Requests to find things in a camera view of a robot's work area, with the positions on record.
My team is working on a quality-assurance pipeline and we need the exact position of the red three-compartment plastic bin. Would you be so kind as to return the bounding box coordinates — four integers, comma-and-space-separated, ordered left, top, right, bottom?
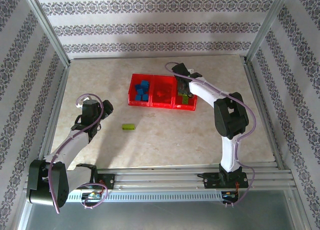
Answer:
127, 73, 198, 112

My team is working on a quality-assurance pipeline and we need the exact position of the small circuit board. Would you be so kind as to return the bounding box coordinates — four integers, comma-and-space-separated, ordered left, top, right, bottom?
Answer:
81, 192, 103, 200
222, 191, 241, 200

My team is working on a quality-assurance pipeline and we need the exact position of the metal sheet panel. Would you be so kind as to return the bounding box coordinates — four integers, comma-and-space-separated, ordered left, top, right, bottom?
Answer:
17, 187, 305, 230

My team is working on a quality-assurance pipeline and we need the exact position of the aluminium side rail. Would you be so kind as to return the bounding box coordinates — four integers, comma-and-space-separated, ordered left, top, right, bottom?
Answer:
242, 57, 287, 170
34, 64, 72, 173

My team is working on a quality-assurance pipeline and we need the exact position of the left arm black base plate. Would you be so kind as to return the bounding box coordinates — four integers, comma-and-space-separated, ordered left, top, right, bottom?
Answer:
70, 173, 116, 190

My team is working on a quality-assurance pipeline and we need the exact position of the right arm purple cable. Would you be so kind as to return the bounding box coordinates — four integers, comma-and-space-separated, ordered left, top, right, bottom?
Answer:
165, 62, 257, 208

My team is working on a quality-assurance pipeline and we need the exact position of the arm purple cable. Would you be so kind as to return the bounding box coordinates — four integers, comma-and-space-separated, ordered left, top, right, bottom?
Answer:
165, 62, 257, 208
48, 93, 108, 214

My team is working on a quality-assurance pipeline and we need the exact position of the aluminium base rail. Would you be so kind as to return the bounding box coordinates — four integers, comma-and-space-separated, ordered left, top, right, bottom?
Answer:
26, 164, 295, 192

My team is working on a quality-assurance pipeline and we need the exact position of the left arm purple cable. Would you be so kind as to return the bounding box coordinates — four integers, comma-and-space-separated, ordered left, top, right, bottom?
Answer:
48, 93, 108, 214

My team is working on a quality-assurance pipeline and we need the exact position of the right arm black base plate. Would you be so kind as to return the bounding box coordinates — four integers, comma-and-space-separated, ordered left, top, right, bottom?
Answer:
202, 172, 249, 189

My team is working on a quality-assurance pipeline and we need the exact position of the aluminium frame post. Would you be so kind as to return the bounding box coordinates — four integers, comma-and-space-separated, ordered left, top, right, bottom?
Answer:
244, 0, 295, 64
21, 0, 72, 68

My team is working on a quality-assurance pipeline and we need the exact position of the slotted grey cable duct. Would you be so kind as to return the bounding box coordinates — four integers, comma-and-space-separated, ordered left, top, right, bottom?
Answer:
67, 191, 225, 203

